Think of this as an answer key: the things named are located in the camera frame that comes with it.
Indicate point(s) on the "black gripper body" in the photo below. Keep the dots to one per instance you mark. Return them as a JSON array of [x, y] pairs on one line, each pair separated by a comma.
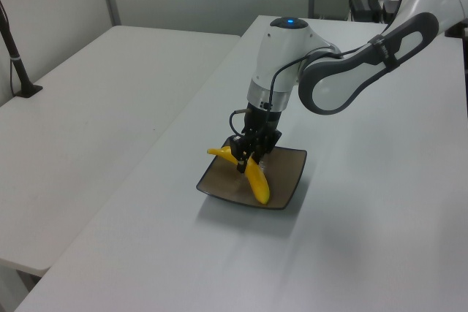
[[261, 125]]

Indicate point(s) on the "brown square ceramic plate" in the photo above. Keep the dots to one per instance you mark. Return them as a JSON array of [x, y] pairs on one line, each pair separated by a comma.
[[285, 173]]

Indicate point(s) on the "black device box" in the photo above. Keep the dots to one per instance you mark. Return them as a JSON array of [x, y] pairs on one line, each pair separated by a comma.
[[363, 7]]

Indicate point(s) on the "black camera pole with base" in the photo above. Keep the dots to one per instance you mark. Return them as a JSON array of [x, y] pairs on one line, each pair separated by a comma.
[[14, 60]]

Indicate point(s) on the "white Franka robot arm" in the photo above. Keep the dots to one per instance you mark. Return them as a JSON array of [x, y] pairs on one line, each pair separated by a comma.
[[281, 56]]

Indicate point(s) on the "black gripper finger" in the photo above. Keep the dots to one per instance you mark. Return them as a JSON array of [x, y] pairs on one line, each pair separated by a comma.
[[259, 153], [240, 149]]

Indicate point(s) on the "white side table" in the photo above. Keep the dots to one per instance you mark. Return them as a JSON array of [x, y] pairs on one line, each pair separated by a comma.
[[91, 107]]

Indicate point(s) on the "yellow banana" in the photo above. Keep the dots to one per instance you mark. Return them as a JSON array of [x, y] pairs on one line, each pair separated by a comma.
[[257, 180]]

